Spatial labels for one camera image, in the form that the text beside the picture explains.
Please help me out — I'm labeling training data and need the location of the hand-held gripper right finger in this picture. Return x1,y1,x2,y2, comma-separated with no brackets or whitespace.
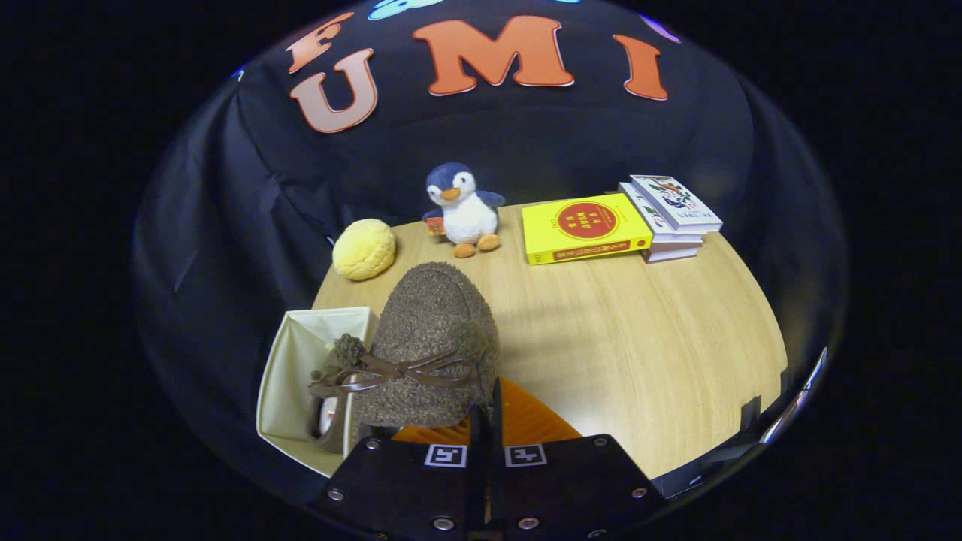
487,376,668,541

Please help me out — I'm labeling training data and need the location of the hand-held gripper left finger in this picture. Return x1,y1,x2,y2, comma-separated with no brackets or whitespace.
310,406,488,541

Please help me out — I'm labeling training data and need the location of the brown fuzzy shoe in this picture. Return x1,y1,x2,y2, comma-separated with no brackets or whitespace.
308,261,502,431
307,376,354,454

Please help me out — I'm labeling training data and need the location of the beige fabric storage box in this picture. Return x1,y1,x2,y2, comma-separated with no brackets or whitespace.
256,306,380,479

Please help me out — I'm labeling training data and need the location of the yellow plush bun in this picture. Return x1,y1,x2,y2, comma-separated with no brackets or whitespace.
331,218,397,282

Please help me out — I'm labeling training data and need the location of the penguin plush toy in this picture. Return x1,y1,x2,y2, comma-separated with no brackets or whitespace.
422,162,507,259

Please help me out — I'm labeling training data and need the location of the yellow book with red circle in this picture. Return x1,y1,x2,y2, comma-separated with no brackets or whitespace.
521,192,653,267

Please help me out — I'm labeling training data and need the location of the white book with floral cover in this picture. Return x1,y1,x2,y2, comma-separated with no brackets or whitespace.
630,174,724,234

